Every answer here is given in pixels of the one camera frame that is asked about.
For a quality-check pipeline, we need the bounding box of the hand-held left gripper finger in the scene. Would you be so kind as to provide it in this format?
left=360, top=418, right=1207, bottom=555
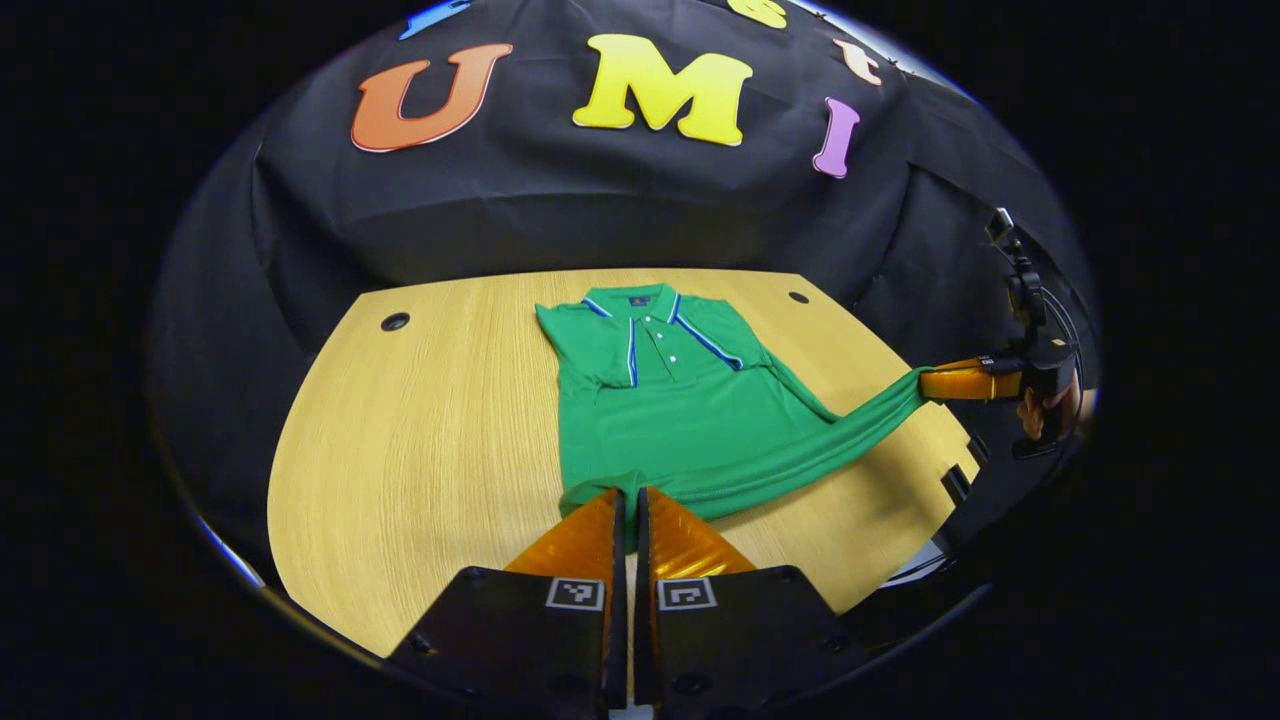
left=634, top=486, right=871, bottom=713
left=385, top=487, right=629, bottom=713

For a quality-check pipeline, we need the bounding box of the green T-shirt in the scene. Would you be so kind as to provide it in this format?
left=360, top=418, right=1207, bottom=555
left=535, top=283, right=936, bottom=526

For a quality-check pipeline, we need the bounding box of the black backdrop cloth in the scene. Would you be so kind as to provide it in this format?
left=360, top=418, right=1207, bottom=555
left=150, top=0, right=1101, bottom=561

